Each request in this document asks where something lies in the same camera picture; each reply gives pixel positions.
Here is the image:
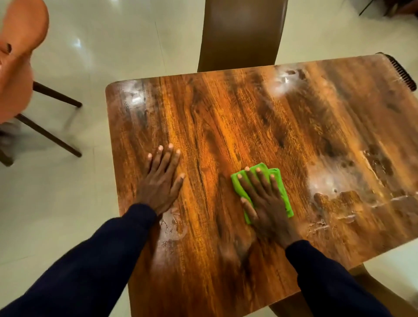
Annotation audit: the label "person's right hand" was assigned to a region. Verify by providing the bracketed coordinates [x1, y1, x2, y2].
[237, 166, 301, 250]

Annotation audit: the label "dark brown chair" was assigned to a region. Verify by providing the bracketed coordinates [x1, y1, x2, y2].
[197, 0, 289, 73]

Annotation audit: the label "person's left hand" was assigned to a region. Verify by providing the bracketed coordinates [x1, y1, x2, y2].
[135, 143, 186, 216]

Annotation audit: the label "black ribbed chair back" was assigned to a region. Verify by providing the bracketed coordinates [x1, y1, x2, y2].
[376, 52, 417, 92]

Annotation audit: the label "person's right forearm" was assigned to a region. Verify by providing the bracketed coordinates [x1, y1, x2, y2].
[285, 240, 393, 317]

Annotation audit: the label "person's left forearm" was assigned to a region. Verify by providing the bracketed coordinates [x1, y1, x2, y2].
[0, 203, 158, 317]

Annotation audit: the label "dark chair legs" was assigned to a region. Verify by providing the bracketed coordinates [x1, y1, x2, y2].
[358, 0, 418, 17]

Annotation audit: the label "light brown chair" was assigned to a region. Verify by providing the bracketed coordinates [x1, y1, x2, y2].
[269, 263, 418, 317]

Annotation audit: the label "orange chair with dark legs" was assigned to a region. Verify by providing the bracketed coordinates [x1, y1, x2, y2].
[0, 0, 83, 167]

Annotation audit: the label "green cleaning cloth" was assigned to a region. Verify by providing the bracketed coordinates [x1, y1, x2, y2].
[231, 162, 294, 225]

